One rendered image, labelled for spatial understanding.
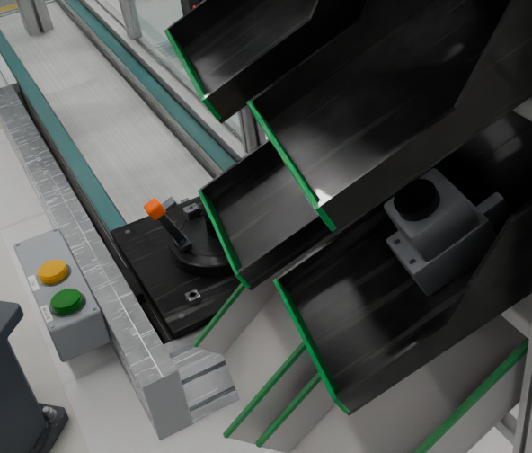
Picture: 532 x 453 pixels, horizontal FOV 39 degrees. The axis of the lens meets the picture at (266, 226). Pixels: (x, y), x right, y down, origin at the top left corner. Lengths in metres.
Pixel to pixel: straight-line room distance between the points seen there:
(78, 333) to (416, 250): 0.58
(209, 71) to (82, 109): 0.98
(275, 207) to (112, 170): 0.69
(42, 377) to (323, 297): 0.57
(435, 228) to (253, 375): 0.35
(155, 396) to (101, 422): 0.12
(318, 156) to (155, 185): 0.82
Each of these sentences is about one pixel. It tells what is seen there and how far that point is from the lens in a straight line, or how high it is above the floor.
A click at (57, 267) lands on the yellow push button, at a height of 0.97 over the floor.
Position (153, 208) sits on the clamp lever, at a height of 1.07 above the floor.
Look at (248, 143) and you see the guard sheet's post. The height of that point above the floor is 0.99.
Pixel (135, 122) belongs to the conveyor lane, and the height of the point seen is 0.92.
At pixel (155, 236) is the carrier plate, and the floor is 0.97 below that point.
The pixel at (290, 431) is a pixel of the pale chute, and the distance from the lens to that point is 0.73.
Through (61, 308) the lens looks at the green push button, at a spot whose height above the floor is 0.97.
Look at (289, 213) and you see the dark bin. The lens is 0.65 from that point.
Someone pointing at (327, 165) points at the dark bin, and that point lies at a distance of 0.45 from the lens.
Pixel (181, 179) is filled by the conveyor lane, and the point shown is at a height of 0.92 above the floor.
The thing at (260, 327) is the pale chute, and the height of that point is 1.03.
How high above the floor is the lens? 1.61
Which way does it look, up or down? 38 degrees down
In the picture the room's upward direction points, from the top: 8 degrees counter-clockwise
